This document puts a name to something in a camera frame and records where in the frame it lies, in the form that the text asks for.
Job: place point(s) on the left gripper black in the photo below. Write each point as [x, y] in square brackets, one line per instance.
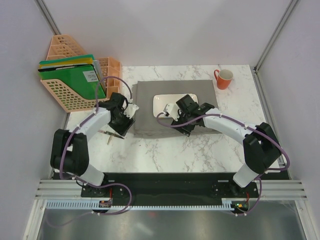
[122, 130]

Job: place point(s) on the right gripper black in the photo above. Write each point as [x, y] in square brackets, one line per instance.
[188, 128]

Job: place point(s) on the gold fork green handle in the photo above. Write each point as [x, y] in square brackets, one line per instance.
[113, 135]

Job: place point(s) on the grey placemat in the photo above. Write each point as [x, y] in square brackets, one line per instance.
[146, 125]

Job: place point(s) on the white rectangular plate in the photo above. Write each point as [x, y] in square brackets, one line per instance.
[161, 100]

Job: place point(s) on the orange mug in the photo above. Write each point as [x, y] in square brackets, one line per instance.
[223, 78]

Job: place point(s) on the knife pink handle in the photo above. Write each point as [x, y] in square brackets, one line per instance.
[105, 132]

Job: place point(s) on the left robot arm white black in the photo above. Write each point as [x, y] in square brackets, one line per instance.
[70, 151]

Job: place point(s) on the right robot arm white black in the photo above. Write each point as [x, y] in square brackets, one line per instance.
[259, 141]

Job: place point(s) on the green folder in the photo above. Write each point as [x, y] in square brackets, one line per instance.
[82, 79]

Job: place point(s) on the yellow folder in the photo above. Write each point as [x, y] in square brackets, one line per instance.
[81, 59]

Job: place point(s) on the peach file organizer rack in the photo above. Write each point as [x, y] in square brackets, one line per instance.
[108, 69]

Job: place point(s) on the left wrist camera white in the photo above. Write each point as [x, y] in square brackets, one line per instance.
[130, 111]

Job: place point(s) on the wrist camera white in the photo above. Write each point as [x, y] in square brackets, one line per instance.
[130, 111]
[171, 110]

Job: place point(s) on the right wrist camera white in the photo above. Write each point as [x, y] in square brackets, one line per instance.
[171, 110]

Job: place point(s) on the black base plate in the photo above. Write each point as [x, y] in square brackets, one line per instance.
[172, 188]

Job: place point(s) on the white cable duct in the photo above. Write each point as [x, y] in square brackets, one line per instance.
[95, 204]

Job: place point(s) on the aluminium rail profile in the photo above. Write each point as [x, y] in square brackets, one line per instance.
[269, 190]

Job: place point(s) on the left aluminium frame post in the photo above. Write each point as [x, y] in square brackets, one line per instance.
[48, 16]

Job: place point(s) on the aluminium frame post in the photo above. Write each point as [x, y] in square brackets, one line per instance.
[276, 33]
[48, 16]

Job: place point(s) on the right aluminium frame post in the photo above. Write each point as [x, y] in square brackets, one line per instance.
[276, 33]

